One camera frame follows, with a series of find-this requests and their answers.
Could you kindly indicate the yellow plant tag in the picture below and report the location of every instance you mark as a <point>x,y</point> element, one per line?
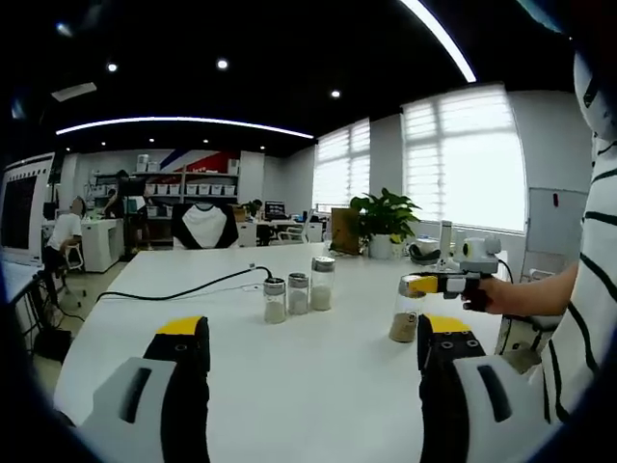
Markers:
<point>395,237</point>

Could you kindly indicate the white VR controller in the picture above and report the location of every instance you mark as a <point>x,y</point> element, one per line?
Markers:
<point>443,264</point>

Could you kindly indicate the white drawer cabinet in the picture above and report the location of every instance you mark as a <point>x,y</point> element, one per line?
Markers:
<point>250,234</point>

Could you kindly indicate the brown paper bag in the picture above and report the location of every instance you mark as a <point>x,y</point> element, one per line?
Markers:
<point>343,229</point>

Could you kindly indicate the small seasoning bottle beige powder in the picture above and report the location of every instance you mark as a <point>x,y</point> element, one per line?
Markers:
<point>275,312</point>

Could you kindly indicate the grey seat chair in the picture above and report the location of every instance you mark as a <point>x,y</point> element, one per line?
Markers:
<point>511,345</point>

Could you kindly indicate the group of ceiling spotlights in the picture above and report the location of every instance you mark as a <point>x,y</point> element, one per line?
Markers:
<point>222,63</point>

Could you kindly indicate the white whiteboard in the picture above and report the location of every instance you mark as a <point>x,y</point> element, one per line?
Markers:
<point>554,231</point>

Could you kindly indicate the small white adapter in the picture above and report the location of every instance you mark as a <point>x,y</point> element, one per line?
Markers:
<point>253,288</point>

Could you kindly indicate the black computer monitor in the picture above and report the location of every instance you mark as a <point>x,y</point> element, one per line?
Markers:
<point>275,210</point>

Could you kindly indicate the large window white blinds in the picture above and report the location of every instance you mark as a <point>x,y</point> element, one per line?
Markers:
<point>463,169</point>

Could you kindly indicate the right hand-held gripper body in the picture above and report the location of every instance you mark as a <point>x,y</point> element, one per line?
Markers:
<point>477,255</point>

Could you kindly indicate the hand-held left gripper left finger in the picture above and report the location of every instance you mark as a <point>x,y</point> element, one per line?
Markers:
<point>144,395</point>

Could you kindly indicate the white worn device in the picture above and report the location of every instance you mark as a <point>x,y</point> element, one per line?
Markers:
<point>585,120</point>

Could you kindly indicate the white office chair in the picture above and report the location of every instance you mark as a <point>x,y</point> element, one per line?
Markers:
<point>294,235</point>

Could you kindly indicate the narrow window white blinds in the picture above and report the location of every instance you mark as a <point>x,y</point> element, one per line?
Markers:
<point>342,169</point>

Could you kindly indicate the grey VR headset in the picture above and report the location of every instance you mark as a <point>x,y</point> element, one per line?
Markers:
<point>418,259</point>

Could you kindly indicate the person's right hand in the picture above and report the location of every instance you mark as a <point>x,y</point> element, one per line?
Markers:
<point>496,296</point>

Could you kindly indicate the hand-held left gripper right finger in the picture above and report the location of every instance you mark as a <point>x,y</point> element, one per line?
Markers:
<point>463,386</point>

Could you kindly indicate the curved ceiling light strip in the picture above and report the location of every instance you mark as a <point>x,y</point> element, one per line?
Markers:
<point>183,118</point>
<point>446,43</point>

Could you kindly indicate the brown cardboard box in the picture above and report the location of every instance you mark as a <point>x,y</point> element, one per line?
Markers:
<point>239,213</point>

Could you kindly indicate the white patterned cup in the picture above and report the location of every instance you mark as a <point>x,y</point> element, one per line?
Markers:
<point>397,250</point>

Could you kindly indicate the small seasoning bottle white powder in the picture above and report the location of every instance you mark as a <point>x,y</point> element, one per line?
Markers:
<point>298,304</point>

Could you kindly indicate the tall seasoning bottle cream powder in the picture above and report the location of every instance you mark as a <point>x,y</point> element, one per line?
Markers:
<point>322,296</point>

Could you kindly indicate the ceiling air conditioner vent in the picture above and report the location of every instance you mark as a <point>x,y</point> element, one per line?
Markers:
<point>72,91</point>

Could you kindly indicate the metal shelf with white bins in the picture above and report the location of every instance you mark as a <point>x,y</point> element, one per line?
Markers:
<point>193,189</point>

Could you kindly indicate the person in striped shirt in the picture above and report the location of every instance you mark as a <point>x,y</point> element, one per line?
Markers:
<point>595,289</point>

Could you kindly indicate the white tall thermos bottle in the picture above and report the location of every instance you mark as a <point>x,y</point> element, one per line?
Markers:
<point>446,241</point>

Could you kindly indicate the white mug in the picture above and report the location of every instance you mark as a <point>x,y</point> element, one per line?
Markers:
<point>426,245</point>

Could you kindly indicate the tall seasoning bottle brown powder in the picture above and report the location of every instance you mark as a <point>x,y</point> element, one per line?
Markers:
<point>405,330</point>

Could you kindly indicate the green potted plant white pot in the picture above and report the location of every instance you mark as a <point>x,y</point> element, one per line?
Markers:
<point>385,212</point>

